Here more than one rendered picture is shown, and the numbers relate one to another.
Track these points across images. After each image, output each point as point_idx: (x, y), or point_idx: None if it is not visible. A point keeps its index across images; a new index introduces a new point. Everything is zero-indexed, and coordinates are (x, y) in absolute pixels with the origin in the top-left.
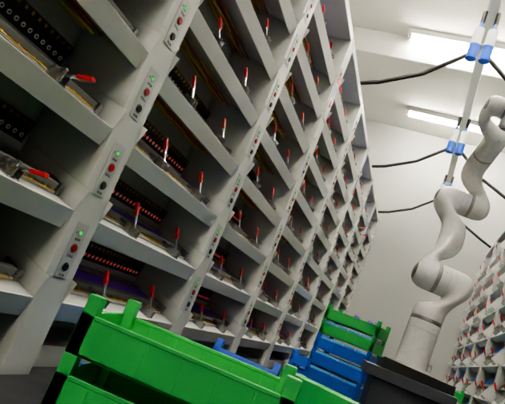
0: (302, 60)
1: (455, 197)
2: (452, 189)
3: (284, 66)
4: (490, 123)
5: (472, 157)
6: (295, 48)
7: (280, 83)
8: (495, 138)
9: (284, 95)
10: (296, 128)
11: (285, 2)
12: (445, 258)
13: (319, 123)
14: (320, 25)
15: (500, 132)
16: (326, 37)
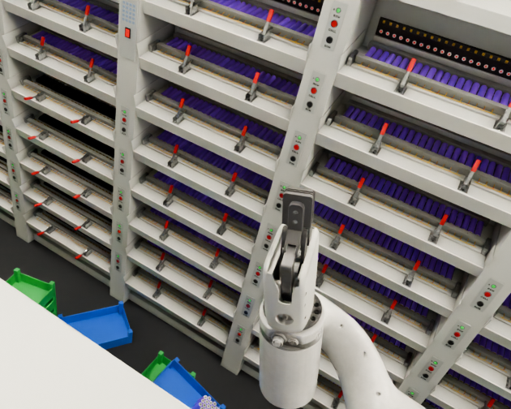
0: (345, 152)
1: None
2: None
3: (286, 167)
4: (341, 354)
5: None
6: (301, 144)
7: (289, 184)
8: (344, 399)
9: (316, 195)
10: (395, 234)
11: (246, 108)
12: None
13: None
14: (380, 97)
15: (354, 396)
16: (422, 106)
